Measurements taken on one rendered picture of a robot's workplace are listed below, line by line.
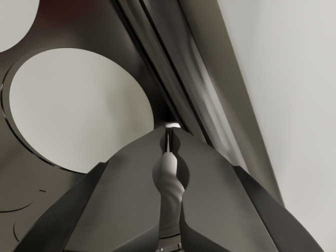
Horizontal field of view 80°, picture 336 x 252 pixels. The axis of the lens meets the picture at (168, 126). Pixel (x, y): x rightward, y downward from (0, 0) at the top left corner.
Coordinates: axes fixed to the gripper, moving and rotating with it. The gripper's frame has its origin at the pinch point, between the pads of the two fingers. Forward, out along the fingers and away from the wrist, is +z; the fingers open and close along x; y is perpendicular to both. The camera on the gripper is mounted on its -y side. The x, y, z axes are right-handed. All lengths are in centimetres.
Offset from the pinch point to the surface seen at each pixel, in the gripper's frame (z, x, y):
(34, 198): 2.2, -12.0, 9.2
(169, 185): 2.2, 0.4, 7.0
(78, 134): 2.0, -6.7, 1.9
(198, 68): 10.0, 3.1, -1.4
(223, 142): 10.0, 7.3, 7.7
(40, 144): 2.1, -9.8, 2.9
